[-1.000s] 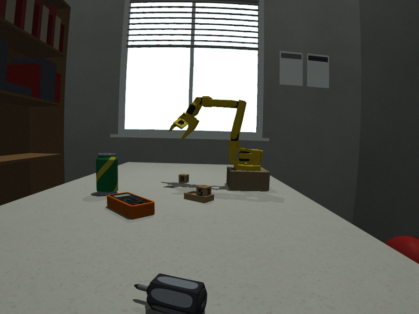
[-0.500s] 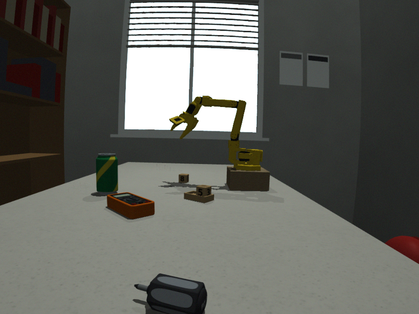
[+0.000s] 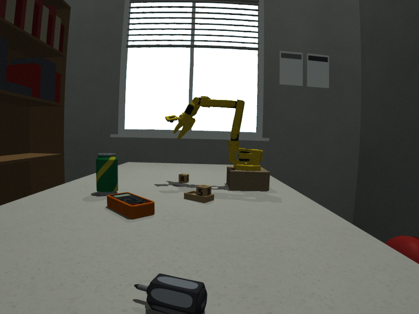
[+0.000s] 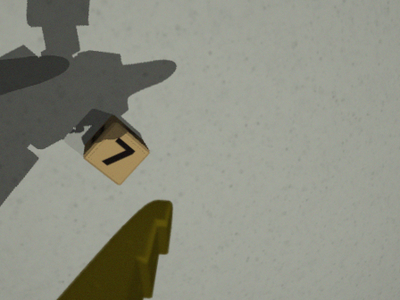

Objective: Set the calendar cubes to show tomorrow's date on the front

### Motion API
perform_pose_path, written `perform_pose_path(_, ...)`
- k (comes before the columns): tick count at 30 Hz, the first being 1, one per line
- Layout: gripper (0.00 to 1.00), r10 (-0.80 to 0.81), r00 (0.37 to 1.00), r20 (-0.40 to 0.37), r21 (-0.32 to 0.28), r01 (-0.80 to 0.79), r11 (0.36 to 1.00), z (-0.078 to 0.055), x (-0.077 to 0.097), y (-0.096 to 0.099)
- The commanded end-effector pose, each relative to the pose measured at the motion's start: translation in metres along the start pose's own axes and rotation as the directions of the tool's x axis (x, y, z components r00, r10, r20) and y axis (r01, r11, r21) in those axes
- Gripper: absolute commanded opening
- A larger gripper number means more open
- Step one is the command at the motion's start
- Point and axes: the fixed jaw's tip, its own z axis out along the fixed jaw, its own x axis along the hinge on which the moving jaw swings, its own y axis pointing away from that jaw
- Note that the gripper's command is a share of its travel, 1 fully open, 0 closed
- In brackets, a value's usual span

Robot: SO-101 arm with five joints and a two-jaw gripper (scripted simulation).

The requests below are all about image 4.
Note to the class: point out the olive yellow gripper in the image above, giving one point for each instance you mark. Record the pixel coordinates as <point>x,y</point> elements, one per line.
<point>125,268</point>

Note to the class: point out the brown calendar cube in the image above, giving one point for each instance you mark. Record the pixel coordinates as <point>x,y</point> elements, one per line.
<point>115,150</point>

